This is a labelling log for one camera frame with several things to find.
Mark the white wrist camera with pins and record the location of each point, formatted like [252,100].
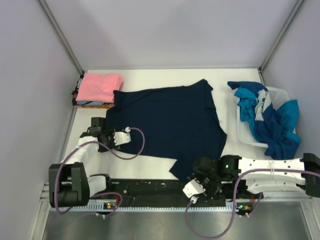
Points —
[122,137]
[192,189]

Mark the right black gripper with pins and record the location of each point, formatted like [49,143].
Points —
[210,190]

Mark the grey slotted cable duct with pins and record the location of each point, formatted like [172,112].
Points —
[101,207]

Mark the blue white t shirt pile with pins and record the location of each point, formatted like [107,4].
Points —
[270,126]

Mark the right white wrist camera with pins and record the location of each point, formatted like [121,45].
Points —
[192,189]

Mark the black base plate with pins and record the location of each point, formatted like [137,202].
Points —
[162,193]

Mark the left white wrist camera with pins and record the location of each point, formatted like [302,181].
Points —
[122,137]

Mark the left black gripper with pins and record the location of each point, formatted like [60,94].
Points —
[111,132]

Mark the navy blue t shirt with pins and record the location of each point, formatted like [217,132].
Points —
[179,123]

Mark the white plastic laundry basket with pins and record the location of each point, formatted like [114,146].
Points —
[278,98]

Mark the aluminium frame rail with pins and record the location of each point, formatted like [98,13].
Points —
[45,194]

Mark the stack of folded shirts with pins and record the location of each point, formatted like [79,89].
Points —
[87,104]

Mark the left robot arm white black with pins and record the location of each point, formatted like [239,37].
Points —
[69,185]

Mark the pink folded t shirt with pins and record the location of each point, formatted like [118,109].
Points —
[100,88]

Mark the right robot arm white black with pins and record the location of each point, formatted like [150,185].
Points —
[233,175]

